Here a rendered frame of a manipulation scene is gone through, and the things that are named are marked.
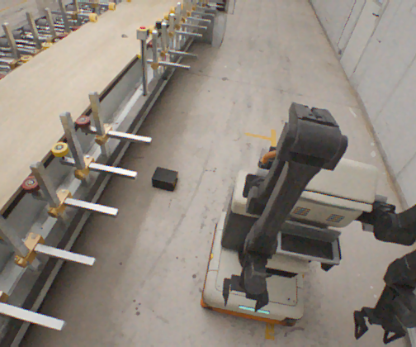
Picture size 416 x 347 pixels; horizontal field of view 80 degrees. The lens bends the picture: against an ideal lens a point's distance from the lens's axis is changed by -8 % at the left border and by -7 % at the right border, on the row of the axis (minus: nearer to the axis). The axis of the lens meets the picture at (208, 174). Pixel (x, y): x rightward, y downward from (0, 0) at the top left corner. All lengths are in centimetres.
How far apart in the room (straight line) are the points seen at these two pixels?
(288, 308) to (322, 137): 141
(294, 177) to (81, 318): 172
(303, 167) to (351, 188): 37
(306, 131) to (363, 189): 45
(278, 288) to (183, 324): 65
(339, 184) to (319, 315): 145
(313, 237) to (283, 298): 77
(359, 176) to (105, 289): 169
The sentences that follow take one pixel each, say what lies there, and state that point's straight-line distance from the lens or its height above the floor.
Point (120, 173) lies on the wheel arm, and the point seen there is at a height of 82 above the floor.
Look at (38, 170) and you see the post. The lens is 119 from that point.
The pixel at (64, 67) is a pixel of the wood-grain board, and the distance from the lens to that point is 235.
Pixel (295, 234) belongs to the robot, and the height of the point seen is 104.
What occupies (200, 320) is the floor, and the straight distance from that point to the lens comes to 193.
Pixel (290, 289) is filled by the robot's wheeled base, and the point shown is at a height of 28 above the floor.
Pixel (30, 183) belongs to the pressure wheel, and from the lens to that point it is 142.
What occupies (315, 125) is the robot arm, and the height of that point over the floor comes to 163.
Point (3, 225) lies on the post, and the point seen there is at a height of 105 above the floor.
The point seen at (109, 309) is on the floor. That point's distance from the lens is 198.
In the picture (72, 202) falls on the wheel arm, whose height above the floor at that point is 83.
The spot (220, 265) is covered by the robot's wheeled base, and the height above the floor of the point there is 28.
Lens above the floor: 187
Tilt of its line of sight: 47 degrees down
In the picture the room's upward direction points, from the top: 10 degrees clockwise
